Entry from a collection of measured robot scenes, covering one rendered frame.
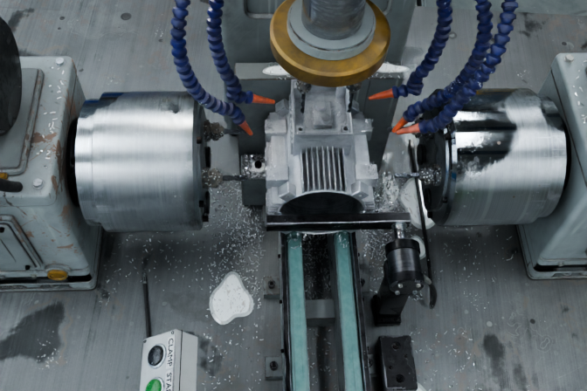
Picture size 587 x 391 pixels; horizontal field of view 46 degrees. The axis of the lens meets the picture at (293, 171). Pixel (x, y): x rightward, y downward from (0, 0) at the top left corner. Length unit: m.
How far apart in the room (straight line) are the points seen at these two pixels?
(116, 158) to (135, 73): 0.59
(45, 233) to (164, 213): 0.21
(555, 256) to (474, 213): 0.25
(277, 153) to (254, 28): 0.24
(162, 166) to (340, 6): 0.39
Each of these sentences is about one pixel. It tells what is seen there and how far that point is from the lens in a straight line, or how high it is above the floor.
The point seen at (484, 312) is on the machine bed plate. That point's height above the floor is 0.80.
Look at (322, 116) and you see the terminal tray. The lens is 1.21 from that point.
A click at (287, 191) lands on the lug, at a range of 1.17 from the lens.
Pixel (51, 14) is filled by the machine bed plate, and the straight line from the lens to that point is 1.90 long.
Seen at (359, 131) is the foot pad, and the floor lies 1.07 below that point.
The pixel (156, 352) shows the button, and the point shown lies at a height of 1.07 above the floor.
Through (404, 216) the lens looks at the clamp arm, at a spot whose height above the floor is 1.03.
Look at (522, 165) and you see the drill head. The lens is 1.22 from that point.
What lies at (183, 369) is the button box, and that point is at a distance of 1.08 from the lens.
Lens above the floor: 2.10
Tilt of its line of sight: 58 degrees down
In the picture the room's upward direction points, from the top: 4 degrees clockwise
